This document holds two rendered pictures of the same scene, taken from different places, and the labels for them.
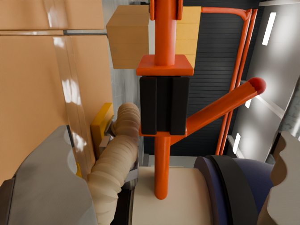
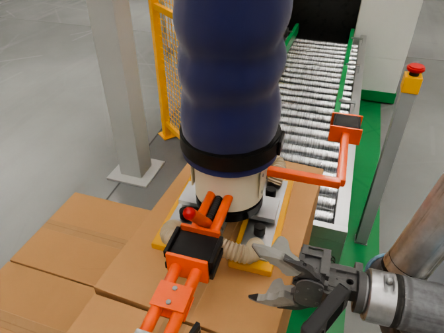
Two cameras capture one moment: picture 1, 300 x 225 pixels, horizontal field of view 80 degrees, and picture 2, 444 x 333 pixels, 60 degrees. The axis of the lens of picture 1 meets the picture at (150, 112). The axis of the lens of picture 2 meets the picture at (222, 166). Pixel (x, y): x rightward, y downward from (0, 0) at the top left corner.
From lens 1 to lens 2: 0.70 m
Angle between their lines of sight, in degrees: 54
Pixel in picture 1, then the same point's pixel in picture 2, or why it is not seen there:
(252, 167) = (205, 143)
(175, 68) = (207, 270)
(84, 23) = (139, 312)
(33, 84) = (220, 311)
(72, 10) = not seen: hidden behind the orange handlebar
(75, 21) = not seen: hidden behind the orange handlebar
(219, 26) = not seen: outside the picture
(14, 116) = (238, 308)
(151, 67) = (204, 278)
